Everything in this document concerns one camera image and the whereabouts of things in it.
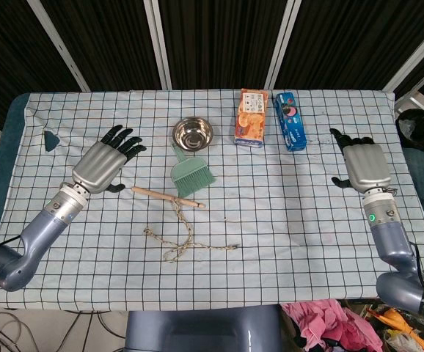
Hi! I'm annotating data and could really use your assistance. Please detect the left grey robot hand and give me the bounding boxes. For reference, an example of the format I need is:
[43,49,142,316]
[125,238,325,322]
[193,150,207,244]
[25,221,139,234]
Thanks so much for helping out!
[71,125,147,194]

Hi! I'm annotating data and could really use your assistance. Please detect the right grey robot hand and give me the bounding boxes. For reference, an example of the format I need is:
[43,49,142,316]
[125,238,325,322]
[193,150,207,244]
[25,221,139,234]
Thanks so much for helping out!
[329,128,394,193]

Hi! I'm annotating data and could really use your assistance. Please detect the braided jute rope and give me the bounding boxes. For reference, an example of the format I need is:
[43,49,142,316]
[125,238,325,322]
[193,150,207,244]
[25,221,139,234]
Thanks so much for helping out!
[143,197,239,263]

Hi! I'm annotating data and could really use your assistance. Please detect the wooden stick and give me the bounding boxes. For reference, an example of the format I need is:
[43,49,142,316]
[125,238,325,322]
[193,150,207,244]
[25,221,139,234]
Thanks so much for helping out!
[131,186,206,209]

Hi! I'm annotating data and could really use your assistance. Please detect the black plastic bag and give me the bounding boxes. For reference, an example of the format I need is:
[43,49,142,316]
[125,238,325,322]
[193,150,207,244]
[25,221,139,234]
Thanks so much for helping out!
[396,108,424,154]

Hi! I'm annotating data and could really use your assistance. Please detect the blue Oreo box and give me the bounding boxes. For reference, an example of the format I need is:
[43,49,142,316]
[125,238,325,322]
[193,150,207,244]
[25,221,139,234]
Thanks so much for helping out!
[274,91,308,153]

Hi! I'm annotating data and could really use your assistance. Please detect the green hand brush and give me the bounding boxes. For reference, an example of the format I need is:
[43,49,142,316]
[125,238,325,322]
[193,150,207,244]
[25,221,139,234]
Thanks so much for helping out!
[170,143,216,198]

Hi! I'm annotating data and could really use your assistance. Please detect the teal table padding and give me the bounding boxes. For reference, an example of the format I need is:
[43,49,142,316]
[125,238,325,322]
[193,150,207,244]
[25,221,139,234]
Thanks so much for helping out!
[0,92,60,254]

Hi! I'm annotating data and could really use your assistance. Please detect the stainless steel bowl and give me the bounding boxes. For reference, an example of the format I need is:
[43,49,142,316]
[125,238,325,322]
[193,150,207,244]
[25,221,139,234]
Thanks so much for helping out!
[172,117,214,152]

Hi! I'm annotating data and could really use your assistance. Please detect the checked white tablecloth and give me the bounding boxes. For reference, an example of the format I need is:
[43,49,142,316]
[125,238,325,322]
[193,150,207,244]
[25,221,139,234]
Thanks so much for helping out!
[0,89,424,312]

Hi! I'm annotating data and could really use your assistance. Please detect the orange cracker box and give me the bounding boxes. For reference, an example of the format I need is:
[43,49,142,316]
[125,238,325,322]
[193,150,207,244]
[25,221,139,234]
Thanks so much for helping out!
[233,88,271,149]

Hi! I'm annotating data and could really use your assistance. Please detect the orange plastic toy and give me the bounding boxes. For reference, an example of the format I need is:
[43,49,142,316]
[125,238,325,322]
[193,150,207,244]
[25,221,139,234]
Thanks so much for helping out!
[368,307,424,352]

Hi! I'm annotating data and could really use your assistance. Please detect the pink cloth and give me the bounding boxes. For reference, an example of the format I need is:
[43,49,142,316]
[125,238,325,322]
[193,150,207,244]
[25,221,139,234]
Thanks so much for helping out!
[281,298,384,352]

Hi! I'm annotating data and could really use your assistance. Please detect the blue-grey robot torso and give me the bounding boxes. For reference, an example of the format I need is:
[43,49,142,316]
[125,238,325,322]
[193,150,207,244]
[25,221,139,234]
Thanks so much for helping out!
[125,304,283,352]

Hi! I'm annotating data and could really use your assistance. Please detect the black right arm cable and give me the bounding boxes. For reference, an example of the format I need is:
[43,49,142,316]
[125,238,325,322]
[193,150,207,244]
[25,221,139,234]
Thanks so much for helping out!
[409,241,424,289]

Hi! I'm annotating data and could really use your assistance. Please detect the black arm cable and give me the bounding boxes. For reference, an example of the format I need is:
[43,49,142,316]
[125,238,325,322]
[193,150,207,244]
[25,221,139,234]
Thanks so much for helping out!
[409,241,424,289]
[0,235,25,247]

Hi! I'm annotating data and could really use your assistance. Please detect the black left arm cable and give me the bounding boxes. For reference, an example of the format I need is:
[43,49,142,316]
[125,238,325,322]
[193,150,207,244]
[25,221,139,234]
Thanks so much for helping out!
[0,235,25,247]

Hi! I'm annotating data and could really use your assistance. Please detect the white partition frame post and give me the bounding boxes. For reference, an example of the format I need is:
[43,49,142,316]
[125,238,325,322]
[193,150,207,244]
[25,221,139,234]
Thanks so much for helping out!
[382,16,424,92]
[26,0,90,92]
[144,0,172,91]
[265,0,303,91]

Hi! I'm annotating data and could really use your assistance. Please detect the black floor cable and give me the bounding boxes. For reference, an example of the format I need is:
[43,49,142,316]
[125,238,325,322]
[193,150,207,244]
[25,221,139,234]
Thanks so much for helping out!
[61,310,127,348]

